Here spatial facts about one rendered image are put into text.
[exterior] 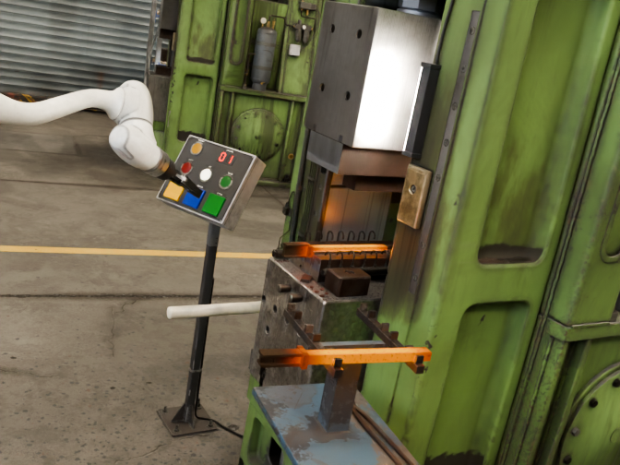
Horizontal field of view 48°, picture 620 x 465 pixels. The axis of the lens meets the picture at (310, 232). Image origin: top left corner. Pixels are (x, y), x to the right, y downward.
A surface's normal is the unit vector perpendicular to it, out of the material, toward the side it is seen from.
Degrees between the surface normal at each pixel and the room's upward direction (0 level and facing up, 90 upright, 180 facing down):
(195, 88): 90
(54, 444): 0
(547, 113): 89
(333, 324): 90
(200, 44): 89
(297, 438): 0
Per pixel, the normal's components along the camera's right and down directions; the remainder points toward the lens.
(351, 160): 0.49, 0.33
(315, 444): 0.17, -0.94
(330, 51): -0.86, 0.00
